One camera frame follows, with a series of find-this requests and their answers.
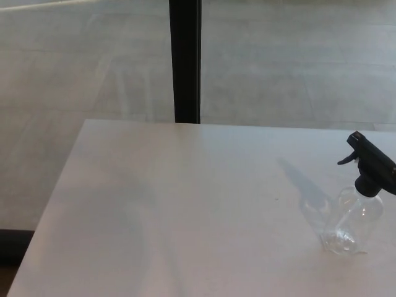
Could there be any black vertical post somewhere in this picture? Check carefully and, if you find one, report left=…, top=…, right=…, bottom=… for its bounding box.
left=168, top=0, right=202, bottom=124

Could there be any clear plastic spray bottle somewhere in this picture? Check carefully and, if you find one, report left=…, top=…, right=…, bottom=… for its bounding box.
left=320, top=184, right=385, bottom=256

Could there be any black trigger sprayer lid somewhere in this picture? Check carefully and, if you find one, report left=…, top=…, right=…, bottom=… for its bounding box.
left=337, top=130, right=396, bottom=197

